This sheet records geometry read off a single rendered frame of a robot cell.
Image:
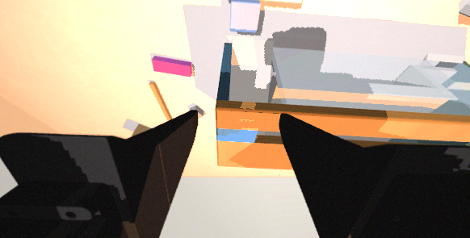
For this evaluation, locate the pale orange thin bar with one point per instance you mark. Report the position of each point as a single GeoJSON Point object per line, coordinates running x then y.
{"type": "Point", "coordinates": [160, 100]}

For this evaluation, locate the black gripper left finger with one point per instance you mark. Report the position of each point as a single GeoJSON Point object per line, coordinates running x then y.
{"type": "Point", "coordinates": [143, 171]}

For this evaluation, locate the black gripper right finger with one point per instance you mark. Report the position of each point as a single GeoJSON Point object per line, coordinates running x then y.
{"type": "Point", "coordinates": [342, 182]}

